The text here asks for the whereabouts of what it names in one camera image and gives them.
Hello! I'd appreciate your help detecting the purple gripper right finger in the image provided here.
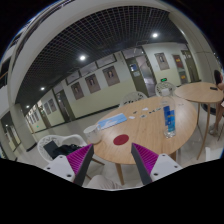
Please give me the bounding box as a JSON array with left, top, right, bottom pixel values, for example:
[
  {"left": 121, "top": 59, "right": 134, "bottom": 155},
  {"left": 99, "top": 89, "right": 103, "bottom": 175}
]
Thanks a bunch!
[{"left": 130, "top": 142, "right": 183, "bottom": 186}]

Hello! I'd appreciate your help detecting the white plastic chair left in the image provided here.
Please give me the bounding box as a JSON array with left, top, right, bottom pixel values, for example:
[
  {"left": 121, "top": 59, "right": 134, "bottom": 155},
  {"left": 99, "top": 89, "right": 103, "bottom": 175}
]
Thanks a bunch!
[{"left": 37, "top": 134, "right": 87, "bottom": 162}]

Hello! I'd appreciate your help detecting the white cup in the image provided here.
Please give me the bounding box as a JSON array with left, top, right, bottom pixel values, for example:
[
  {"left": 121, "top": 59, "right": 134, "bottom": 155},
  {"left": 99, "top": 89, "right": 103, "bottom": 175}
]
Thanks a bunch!
[{"left": 84, "top": 124, "right": 101, "bottom": 144}]

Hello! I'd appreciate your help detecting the framed portrait far wall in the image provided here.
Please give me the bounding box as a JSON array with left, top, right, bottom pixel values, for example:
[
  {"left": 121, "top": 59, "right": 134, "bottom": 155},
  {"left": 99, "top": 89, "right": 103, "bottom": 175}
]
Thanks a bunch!
[{"left": 155, "top": 53, "right": 169, "bottom": 70}]

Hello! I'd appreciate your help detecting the red round coaster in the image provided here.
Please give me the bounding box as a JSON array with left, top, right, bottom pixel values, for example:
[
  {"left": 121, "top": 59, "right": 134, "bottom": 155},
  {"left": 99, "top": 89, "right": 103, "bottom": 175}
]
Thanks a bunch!
[{"left": 113, "top": 134, "right": 129, "bottom": 145}]

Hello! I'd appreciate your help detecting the black bag on chair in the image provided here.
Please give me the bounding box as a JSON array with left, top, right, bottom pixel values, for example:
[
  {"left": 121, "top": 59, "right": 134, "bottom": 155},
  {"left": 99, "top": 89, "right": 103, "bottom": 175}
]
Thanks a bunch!
[{"left": 53, "top": 144, "right": 80, "bottom": 158}]

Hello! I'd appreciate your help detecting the white chair behind table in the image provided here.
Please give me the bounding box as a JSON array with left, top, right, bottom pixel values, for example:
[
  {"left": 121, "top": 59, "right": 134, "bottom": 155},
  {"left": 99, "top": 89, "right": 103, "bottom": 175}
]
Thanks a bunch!
[{"left": 120, "top": 91, "right": 147, "bottom": 107}]

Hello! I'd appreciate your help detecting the clear water bottle blue label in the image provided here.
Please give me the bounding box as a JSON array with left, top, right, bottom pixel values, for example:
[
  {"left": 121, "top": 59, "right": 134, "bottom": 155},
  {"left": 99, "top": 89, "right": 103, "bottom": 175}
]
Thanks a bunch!
[{"left": 161, "top": 88, "right": 176, "bottom": 138}]

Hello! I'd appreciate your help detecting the grey double door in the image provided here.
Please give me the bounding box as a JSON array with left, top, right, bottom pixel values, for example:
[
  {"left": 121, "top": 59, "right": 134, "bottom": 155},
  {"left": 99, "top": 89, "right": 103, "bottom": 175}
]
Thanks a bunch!
[{"left": 122, "top": 47, "right": 156, "bottom": 97}]

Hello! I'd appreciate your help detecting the framed portrait on wall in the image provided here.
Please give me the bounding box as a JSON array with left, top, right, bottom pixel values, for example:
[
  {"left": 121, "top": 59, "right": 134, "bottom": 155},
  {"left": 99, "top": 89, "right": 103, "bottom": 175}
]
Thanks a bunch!
[
  {"left": 71, "top": 82, "right": 84, "bottom": 100},
  {"left": 103, "top": 66, "right": 120, "bottom": 86},
  {"left": 85, "top": 74, "right": 100, "bottom": 93}
]

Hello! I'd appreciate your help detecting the round wooden table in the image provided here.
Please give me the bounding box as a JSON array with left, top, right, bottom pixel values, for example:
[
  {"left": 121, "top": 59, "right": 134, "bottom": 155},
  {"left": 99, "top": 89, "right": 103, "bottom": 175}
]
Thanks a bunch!
[
  {"left": 94, "top": 97, "right": 197, "bottom": 184},
  {"left": 175, "top": 82, "right": 223, "bottom": 158}
]

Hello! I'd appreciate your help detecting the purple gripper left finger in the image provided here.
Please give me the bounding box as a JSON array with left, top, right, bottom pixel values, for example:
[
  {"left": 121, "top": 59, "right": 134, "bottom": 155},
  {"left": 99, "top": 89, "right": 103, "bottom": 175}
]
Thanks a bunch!
[{"left": 44, "top": 143, "right": 95, "bottom": 187}]

